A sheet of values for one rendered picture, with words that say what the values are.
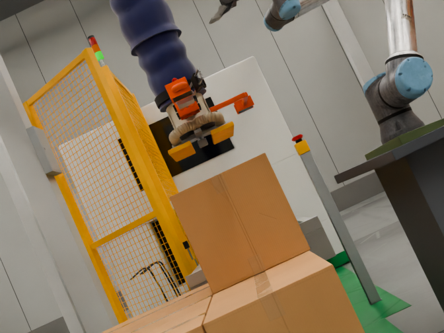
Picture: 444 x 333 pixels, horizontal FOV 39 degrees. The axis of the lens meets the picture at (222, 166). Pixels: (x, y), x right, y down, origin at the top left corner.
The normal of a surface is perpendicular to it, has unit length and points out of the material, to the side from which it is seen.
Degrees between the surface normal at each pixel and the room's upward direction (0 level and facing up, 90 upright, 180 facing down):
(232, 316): 90
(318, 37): 90
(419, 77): 92
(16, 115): 90
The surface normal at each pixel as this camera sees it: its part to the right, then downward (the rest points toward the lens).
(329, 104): -0.05, -0.06
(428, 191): 0.26, -0.20
